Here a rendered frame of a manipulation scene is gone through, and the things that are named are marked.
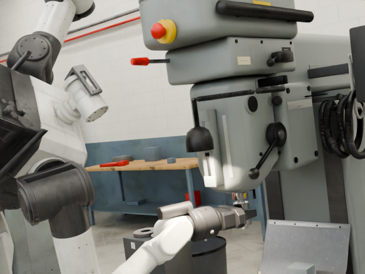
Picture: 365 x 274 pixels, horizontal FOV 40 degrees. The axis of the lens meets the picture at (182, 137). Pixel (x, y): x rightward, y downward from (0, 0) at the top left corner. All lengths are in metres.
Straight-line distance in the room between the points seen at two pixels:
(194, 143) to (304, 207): 0.67
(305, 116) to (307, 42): 0.25
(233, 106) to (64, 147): 0.46
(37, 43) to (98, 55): 7.09
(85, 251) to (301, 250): 0.87
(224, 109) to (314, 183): 0.55
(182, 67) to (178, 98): 5.84
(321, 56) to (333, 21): 4.19
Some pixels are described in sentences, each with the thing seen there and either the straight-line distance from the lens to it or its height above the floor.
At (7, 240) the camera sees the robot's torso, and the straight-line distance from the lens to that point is 1.55.
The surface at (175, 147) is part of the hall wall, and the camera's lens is 7.36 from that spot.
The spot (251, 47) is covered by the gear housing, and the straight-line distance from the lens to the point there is 1.37.
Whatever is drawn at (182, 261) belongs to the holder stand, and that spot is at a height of 1.07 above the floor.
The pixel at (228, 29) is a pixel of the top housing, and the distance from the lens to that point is 1.29.
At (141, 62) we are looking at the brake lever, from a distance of 1.34.
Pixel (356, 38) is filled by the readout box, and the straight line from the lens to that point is 1.49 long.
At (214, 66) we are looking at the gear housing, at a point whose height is 1.66.
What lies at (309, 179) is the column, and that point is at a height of 1.27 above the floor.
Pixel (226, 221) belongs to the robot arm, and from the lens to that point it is 1.41.
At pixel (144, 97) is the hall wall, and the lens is 7.71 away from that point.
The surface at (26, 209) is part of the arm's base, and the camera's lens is 1.13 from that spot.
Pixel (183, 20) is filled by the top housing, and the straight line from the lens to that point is 1.27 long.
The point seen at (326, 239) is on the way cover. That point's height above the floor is 1.07.
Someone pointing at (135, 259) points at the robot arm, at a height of 1.20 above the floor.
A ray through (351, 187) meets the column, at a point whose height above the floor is 1.24.
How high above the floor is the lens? 1.56
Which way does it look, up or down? 3 degrees down
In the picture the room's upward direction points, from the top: 7 degrees counter-clockwise
